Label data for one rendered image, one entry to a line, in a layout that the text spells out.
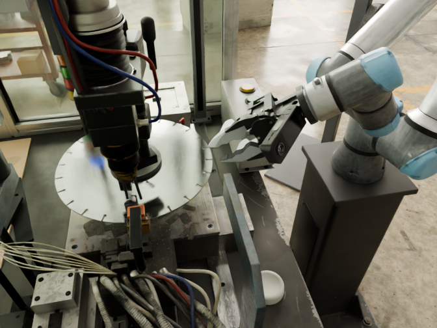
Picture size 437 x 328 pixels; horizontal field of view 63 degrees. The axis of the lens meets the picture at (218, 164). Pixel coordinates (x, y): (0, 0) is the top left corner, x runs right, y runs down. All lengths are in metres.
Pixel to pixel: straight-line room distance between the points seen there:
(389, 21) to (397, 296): 1.27
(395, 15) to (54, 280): 0.82
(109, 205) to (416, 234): 1.67
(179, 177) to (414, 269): 1.42
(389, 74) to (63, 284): 0.65
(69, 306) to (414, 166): 0.77
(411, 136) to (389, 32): 0.24
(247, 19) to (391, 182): 3.18
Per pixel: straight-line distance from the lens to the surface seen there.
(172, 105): 1.06
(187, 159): 0.78
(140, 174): 0.74
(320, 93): 0.65
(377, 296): 1.79
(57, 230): 0.99
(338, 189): 1.05
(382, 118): 0.73
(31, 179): 1.15
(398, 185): 1.12
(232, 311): 0.78
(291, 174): 2.14
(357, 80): 0.65
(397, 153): 0.94
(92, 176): 0.78
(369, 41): 0.83
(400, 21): 0.86
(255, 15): 4.12
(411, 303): 1.83
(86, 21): 0.43
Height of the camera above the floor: 1.46
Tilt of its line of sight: 42 degrees down
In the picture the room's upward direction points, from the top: straight up
